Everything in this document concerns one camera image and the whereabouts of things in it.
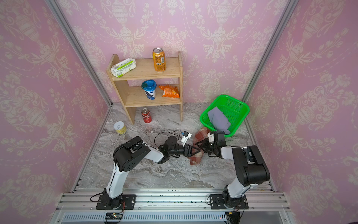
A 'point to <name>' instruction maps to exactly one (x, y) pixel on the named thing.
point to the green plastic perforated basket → (235, 111)
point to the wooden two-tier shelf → (133, 95)
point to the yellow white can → (120, 127)
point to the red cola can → (146, 115)
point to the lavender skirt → (219, 121)
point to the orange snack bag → (169, 91)
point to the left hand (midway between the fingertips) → (198, 152)
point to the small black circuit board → (113, 215)
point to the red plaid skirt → (200, 134)
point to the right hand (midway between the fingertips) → (197, 144)
